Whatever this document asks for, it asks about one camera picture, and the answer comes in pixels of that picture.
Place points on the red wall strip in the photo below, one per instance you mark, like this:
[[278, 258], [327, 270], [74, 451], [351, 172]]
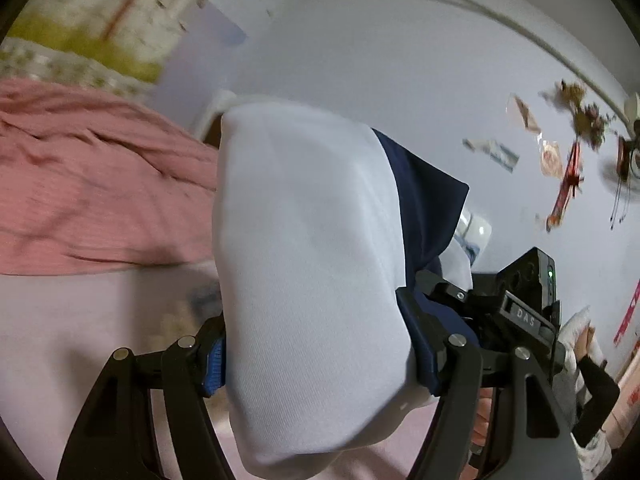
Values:
[[630, 310]]

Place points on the person's right forearm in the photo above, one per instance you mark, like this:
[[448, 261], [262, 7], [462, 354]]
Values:
[[597, 395]]

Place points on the clear wrapped card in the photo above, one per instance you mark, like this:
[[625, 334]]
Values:
[[525, 115]]

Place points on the pink checked quilt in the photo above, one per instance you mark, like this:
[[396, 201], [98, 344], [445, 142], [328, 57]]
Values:
[[90, 185]]

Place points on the small wall picture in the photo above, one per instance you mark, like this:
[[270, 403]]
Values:
[[492, 155]]

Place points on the wooden headboard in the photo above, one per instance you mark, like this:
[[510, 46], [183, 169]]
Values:
[[215, 132]]

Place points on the white navy baseball jacket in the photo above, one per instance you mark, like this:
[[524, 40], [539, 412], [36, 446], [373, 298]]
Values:
[[310, 260]]

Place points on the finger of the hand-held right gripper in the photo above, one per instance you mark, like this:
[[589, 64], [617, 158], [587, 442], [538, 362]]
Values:
[[452, 292]]

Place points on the round orange packet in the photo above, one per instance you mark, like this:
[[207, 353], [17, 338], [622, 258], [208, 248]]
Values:
[[550, 157]]

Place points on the person's right hand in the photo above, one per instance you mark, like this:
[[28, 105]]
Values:
[[482, 425]]

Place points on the dried flower bunch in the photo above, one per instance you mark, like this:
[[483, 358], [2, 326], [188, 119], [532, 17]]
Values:
[[582, 115]]

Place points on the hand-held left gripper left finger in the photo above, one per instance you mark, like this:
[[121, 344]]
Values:
[[215, 360]]

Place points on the red hanging ornament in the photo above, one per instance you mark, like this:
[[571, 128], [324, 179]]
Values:
[[567, 185]]

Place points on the tree print curtain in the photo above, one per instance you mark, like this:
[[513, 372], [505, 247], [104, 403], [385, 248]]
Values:
[[75, 10]]

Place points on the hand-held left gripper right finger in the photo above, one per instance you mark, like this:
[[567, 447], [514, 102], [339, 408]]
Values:
[[427, 360]]

